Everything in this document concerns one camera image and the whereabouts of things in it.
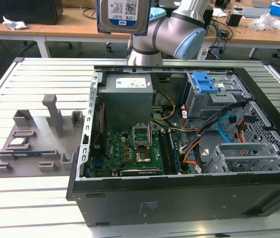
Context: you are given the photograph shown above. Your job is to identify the hard disk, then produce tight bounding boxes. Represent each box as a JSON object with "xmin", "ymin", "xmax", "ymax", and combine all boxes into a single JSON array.
[{"xmin": 96, "ymin": 0, "xmax": 152, "ymax": 36}]

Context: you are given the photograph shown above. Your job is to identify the grey metal disk bay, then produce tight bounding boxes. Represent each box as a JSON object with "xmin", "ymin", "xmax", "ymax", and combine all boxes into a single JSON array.
[{"xmin": 204, "ymin": 142, "xmax": 280, "ymax": 174}]

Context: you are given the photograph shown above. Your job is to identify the metal socket cover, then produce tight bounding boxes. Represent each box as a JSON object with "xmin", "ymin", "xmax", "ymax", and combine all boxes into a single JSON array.
[{"xmin": 132, "ymin": 123, "xmax": 153, "ymax": 149}]

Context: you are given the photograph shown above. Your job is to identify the thin metal locking lever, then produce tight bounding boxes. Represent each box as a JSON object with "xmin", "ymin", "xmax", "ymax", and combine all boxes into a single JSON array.
[{"xmin": 147, "ymin": 121, "xmax": 155, "ymax": 147}]

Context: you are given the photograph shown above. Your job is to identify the grey power supply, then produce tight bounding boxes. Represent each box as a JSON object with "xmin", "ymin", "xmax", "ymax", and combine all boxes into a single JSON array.
[{"xmin": 97, "ymin": 73, "xmax": 154, "ymax": 133}]

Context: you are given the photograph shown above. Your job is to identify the green motherboard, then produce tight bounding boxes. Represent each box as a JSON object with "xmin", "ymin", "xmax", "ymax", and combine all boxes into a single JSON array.
[{"xmin": 90, "ymin": 128, "xmax": 187, "ymax": 178}]

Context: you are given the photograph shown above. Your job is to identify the CPU socket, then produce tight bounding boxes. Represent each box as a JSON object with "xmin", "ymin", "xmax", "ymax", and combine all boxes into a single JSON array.
[{"xmin": 134, "ymin": 147, "xmax": 153, "ymax": 165}]

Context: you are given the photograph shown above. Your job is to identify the black RAM slot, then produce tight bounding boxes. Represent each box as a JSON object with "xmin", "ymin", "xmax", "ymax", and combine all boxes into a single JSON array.
[
  {"xmin": 164, "ymin": 131, "xmax": 176, "ymax": 175},
  {"xmin": 158, "ymin": 131, "xmax": 170, "ymax": 175}
]

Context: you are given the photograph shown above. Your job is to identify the installed RAM stick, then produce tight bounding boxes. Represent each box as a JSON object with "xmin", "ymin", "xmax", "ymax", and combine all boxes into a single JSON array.
[{"xmin": 168, "ymin": 129, "xmax": 182, "ymax": 174}]

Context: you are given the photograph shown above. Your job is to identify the black graphics card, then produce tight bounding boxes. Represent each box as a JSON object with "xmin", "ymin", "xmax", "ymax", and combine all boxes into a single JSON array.
[{"xmin": 110, "ymin": 168, "xmax": 164, "ymax": 178}]

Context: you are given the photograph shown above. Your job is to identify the grey optical drive cage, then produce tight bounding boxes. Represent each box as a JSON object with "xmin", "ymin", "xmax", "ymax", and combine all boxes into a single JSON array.
[{"xmin": 183, "ymin": 71, "xmax": 252, "ymax": 120}]

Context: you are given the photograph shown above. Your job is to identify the blue plastic drive latch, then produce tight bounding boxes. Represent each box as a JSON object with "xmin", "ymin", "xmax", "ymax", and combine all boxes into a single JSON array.
[{"xmin": 193, "ymin": 71, "xmax": 220, "ymax": 94}]

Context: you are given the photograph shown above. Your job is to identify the black open PC case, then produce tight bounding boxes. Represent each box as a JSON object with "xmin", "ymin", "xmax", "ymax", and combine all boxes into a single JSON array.
[{"xmin": 66, "ymin": 60, "xmax": 280, "ymax": 228}]

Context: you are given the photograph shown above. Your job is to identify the grey parts rack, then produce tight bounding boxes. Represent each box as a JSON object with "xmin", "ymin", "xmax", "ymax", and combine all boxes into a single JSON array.
[{"xmin": 0, "ymin": 94, "xmax": 85, "ymax": 178}]

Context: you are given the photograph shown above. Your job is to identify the blue RAM stick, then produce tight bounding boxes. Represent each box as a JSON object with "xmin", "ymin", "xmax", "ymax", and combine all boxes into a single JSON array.
[{"xmin": 12, "ymin": 151, "xmax": 44, "ymax": 158}]

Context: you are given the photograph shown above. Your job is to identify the wooden desk white legs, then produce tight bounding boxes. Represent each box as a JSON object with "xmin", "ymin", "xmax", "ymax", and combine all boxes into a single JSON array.
[
  {"xmin": 200, "ymin": 6, "xmax": 280, "ymax": 60},
  {"xmin": 0, "ymin": 6, "xmax": 135, "ymax": 59}
]

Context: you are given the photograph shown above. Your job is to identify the silver CPU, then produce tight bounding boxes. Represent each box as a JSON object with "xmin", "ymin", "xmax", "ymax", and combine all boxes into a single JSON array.
[{"xmin": 9, "ymin": 137, "xmax": 29, "ymax": 147}]

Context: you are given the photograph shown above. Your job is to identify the small black tower box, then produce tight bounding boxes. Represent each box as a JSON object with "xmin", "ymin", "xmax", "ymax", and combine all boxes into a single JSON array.
[{"xmin": 203, "ymin": 5, "xmax": 214, "ymax": 26}]

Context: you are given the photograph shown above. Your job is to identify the large black box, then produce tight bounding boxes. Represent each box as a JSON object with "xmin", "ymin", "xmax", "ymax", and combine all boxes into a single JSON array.
[{"xmin": 0, "ymin": 0, "xmax": 64, "ymax": 26}]

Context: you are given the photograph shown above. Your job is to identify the crumpled white paper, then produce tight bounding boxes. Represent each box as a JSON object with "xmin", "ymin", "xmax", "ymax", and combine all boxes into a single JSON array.
[{"xmin": 2, "ymin": 15, "xmax": 28, "ymax": 32}]

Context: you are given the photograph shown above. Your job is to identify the clear plastic bag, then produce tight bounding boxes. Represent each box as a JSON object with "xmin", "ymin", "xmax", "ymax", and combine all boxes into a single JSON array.
[{"xmin": 250, "ymin": 13, "xmax": 280, "ymax": 32}]

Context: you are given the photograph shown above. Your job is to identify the yellow black power wires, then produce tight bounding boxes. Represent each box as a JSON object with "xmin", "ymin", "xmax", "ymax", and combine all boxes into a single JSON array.
[{"xmin": 150, "ymin": 90, "xmax": 176, "ymax": 122}]

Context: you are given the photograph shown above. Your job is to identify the thin red wire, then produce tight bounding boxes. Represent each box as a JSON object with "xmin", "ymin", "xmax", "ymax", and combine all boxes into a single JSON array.
[{"xmin": 92, "ymin": 103, "xmax": 106, "ymax": 147}]

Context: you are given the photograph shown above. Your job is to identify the orange data wire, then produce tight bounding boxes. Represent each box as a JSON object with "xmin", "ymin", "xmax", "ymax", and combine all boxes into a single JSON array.
[{"xmin": 182, "ymin": 141, "xmax": 203, "ymax": 166}]

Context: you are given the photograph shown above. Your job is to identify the black cable bundle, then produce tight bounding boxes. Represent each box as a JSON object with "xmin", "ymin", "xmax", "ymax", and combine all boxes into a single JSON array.
[{"xmin": 179, "ymin": 101, "xmax": 249, "ymax": 153}]

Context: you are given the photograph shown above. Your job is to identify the blue data wire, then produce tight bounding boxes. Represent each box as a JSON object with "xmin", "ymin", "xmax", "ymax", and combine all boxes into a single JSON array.
[{"xmin": 217, "ymin": 115, "xmax": 237, "ymax": 144}]

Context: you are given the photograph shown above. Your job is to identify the orange power wire black plug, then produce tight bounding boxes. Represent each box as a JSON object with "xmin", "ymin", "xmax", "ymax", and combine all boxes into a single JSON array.
[{"xmin": 235, "ymin": 118, "xmax": 247, "ymax": 144}]

